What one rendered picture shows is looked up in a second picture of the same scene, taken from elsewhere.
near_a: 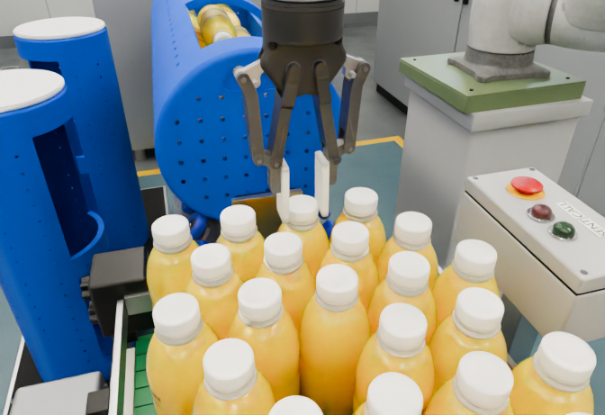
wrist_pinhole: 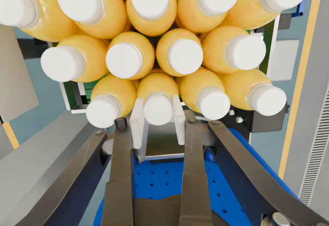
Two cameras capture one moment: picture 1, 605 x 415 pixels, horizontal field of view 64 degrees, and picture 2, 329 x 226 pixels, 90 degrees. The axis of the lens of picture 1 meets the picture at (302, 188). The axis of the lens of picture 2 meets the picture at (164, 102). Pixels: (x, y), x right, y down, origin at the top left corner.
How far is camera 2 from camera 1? 0.39 m
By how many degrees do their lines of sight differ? 40
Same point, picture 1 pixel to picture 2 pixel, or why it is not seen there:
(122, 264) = (266, 117)
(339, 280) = not seen: outside the picture
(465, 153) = (13, 212)
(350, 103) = (72, 181)
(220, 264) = (245, 38)
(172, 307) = not seen: outside the picture
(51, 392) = (277, 73)
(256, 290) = not seen: outside the picture
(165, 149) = not seen: hidden behind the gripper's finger
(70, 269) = not seen: hidden behind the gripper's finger
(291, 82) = (200, 219)
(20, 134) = not seen: outside the picture
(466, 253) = (14, 2)
